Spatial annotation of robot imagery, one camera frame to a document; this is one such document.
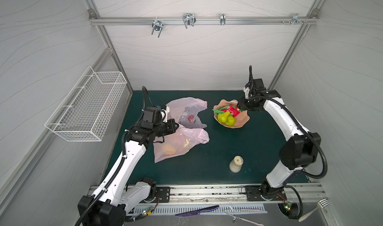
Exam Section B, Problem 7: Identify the pink plastic bag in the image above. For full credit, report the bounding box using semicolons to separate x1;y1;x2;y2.
154;97;209;163

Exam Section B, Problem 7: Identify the red yellow peach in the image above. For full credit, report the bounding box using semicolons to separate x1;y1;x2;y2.
188;115;195;124

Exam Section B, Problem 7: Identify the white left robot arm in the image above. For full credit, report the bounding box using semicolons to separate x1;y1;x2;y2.
75;105;179;226

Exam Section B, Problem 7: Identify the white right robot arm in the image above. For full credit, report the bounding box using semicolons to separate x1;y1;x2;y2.
238;76;328;201

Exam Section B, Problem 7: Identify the peach scalloped fruit bowl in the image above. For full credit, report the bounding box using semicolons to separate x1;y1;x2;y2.
213;99;250;129

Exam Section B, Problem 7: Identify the green table mat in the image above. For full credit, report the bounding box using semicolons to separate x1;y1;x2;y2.
128;90;285;185

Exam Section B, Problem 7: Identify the cream plastic bottle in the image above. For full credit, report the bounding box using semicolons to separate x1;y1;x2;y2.
229;156;243;173

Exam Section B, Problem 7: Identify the purple plastic knife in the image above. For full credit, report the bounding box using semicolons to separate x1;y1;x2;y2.
176;205;219;218

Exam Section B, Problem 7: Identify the metal u-bolt clamp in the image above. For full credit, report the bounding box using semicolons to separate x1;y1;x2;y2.
151;19;164;38

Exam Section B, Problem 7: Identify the metal hook clamp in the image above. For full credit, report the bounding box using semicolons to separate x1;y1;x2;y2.
182;13;196;29

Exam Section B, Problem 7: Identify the silver fork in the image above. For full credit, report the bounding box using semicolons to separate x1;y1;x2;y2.
298;198;331;222

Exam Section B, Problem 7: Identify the pink plastic utensil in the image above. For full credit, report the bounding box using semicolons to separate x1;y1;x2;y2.
224;212;264;226

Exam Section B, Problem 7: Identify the white wire basket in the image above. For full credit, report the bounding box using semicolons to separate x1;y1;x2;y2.
44;66;127;142

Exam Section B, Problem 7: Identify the aluminium top rail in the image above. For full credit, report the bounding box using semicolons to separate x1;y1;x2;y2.
90;15;320;26

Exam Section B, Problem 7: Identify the small metal ring clamp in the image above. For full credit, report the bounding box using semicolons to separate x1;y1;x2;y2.
220;13;226;26

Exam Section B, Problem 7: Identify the metal corner bracket clamp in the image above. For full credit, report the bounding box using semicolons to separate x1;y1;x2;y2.
281;13;308;26

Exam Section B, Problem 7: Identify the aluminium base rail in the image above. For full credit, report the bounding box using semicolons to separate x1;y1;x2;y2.
159;183;327;205

